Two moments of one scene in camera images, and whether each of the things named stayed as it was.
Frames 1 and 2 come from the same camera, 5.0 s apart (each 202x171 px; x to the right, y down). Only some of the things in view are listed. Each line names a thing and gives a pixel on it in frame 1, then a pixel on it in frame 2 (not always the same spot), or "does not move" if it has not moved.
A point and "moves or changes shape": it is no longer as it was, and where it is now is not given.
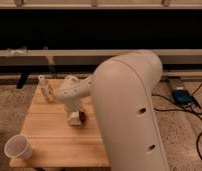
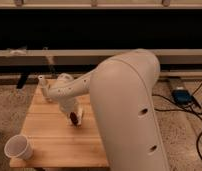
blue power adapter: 182,96 does not move
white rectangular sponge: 75,119 does not move
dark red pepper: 82,116 moves or changes shape
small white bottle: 44,90 does not move
